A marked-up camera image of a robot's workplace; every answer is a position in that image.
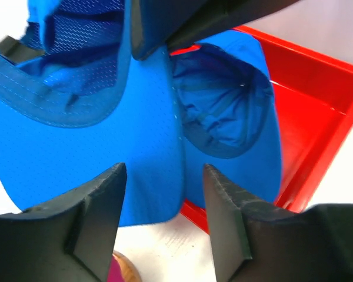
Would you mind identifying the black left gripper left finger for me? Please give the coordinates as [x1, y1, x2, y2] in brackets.
[0, 163, 127, 281]

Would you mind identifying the magenta cap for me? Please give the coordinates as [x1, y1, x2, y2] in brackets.
[107, 254, 124, 282]

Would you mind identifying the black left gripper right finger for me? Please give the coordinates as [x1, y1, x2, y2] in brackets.
[204, 164, 353, 281]

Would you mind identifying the red plastic bin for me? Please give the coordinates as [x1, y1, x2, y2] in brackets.
[171, 27, 353, 231]

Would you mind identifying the blue hat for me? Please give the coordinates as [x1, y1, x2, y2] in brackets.
[0, 1, 184, 226]

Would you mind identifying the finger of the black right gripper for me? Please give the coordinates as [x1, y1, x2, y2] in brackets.
[131, 0, 297, 61]

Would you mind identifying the light wooden hat stand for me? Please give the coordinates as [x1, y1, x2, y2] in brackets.
[113, 251, 142, 282]

